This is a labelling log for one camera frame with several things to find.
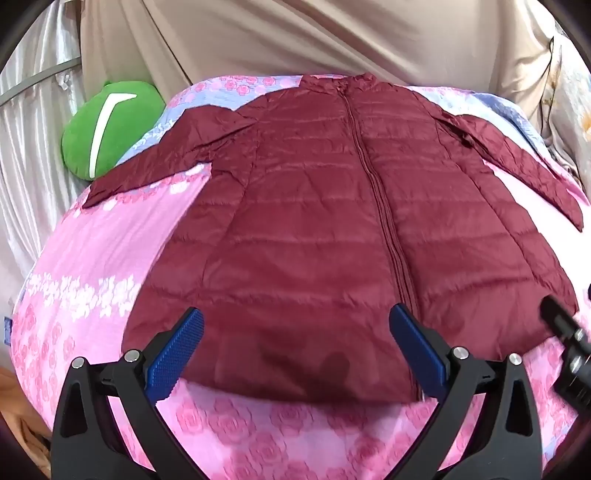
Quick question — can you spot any white satin curtain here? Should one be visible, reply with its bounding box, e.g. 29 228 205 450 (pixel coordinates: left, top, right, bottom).
0 0 100 296

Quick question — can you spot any pink floral blanket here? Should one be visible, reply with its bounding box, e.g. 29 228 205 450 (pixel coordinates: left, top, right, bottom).
9 73 587 480

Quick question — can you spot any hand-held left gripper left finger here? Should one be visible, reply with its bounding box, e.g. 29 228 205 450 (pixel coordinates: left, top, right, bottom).
52 307 205 480

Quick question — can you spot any pale floral quilt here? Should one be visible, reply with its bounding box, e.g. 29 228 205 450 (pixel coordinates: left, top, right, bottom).
536 32 591 204

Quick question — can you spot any maroon quilted jacket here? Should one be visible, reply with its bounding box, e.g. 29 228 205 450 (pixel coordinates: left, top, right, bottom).
82 73 584 403

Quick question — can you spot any beige hanging sheet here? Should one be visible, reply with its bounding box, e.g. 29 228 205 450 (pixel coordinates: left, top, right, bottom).
79 0 561 139

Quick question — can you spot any orange cloth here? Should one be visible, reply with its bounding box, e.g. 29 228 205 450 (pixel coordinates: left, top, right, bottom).
0 367 49 446

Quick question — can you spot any grey metal rail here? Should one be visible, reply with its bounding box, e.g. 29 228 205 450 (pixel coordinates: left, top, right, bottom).
0 60 83 105

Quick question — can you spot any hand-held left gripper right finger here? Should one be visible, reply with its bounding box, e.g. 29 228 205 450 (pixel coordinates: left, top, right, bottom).
389 303 544 480

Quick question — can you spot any green plush cushion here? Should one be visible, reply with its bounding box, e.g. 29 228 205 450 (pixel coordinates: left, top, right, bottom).
62 81 166 182

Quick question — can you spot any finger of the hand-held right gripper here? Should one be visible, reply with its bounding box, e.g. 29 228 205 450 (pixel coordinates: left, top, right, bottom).
539 292 591 408

